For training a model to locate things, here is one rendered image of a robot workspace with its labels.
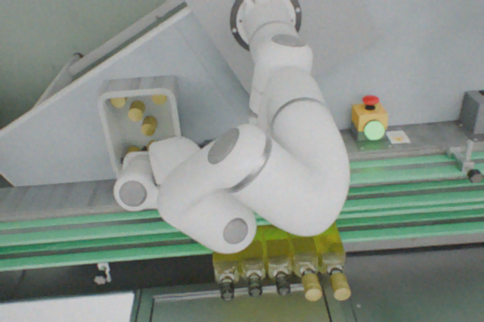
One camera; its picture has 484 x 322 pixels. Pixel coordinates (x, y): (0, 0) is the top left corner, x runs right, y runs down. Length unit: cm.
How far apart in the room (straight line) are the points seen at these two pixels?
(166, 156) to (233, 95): 43
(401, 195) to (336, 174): 62
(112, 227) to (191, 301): 26
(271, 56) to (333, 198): 30
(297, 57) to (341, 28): 35
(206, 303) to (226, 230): 57
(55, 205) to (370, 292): 80
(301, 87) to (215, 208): 21
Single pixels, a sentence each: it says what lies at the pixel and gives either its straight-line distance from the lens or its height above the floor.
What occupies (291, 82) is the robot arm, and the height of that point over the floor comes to 121.
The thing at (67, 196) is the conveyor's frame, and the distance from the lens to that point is 132.
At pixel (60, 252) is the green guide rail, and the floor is 92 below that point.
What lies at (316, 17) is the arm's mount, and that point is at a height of 79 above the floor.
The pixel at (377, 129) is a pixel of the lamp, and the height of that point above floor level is 85.
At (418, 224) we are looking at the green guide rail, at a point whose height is 92.
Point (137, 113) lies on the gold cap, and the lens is 117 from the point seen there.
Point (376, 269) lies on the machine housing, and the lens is 134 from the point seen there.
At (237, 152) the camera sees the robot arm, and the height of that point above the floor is 139.
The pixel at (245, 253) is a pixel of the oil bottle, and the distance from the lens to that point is 108.
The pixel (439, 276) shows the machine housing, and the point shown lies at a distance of 136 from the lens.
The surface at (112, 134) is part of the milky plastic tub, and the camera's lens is 120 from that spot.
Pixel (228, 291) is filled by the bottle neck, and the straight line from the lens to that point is 103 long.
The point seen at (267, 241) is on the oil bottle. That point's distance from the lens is 111.
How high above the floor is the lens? 186
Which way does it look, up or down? 59 degrees down
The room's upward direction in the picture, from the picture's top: 175 degrees clockwise
